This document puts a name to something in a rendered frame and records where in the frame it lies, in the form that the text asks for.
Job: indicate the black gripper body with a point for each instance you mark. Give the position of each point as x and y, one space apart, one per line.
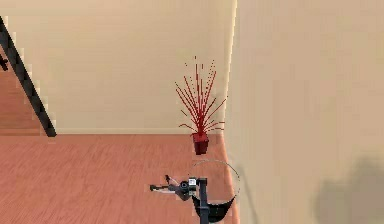
183 189

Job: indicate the red potted house plant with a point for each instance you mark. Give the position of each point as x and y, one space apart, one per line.
200 141

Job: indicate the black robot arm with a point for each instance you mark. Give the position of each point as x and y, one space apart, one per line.
203 206

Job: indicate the brown black-edged room door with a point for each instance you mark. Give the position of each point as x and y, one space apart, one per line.
16 100

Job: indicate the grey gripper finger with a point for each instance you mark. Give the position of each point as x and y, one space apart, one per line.
170 180
161 188

